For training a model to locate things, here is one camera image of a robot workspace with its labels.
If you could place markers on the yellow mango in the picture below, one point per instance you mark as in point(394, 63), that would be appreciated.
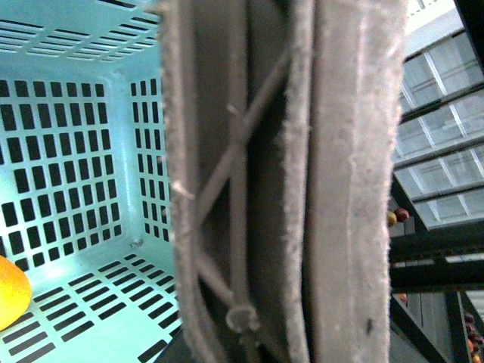
point(16, 293)

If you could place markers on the glass door refrigerator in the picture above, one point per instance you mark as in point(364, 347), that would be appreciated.
point(438, 159)

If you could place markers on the brown basket handle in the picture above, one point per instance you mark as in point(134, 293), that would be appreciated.
point(356, 74)
point(236, 93)

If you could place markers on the light blue plastic basket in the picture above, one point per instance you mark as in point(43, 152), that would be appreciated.
point(84, 182)

